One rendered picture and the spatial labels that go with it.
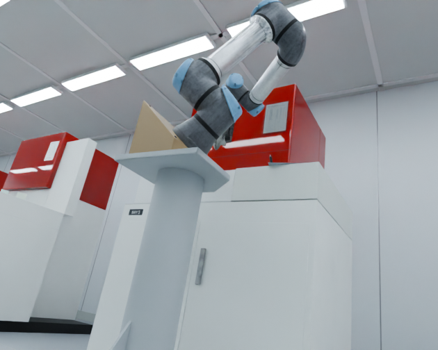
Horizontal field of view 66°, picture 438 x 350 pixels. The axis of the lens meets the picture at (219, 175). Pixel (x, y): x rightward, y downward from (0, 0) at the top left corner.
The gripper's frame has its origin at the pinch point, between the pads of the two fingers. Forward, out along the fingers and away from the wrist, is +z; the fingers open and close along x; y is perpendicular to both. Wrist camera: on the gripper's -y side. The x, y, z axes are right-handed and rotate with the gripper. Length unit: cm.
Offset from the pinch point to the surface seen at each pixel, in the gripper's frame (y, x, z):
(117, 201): 207, 304, -52
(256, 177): -4.0, -25.0, 19.0
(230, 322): -4, -22, 74
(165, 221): -42, -16, 48
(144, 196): -4.0, 33.7, 25.0
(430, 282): 207, -80, 26
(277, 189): -4.0, -34.7, 24.5
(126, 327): -44, -12, 78
